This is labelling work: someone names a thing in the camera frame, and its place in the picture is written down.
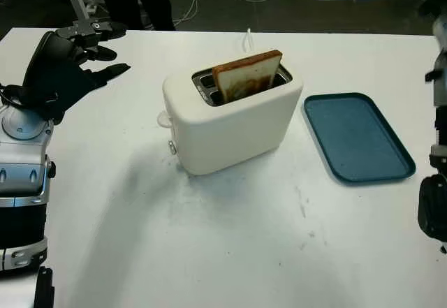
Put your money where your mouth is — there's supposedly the white two-slot toaster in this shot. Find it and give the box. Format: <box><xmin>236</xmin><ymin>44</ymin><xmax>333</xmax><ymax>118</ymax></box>
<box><xmin>156</xmin><ymin>50</ymin><xmax>304</xmax><ymax>177</ymax></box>

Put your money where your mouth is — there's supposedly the white toaster power cord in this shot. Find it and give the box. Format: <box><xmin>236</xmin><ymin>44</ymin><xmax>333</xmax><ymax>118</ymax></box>
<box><xmin>240</xmin><ymin>27</ymin><xmax>256</xmax><ymax>54</ymax></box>

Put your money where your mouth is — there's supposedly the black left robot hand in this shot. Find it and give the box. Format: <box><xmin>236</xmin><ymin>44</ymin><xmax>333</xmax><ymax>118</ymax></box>
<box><xmin>23</xmin><ymin>20</ymin><xmax>132</xmax><ymax>89</ymax></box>

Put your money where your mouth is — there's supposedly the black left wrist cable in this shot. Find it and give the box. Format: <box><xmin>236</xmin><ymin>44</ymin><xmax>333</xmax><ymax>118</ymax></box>
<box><xmin>0</xmin><ymin>83</ymin><xmax>59</xmax><ymax>108</ymax></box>

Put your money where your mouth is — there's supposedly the blue rectangular tray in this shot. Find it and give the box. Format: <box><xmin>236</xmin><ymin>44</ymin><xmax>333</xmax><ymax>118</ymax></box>
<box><xmin>302</xmin><ymin>92</ymin><xmax>417</xmax><ymax>184</ymax></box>

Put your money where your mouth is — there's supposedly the toasted bread slice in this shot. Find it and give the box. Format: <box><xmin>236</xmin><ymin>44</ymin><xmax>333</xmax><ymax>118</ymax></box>
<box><xmin>212</xmin><ymin>49</ymin><xmax>284</xmax><ymax>104</ymax></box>

